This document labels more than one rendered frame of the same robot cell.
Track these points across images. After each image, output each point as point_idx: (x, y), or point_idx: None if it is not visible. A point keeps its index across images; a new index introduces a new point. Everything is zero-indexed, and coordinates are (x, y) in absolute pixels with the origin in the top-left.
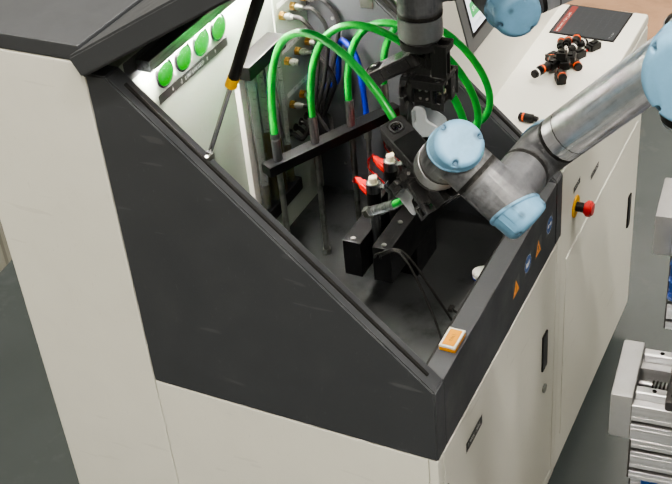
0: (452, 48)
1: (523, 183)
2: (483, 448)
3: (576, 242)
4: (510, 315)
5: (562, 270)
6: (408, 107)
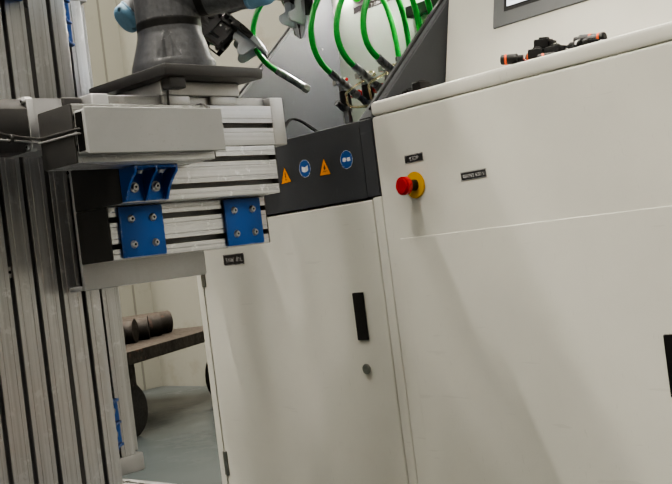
0: (470, 12)
1: None
2: (250, 294)
3: (427, 240)
4: (279, 197)
5: (394, 248)
6: (284, 1)
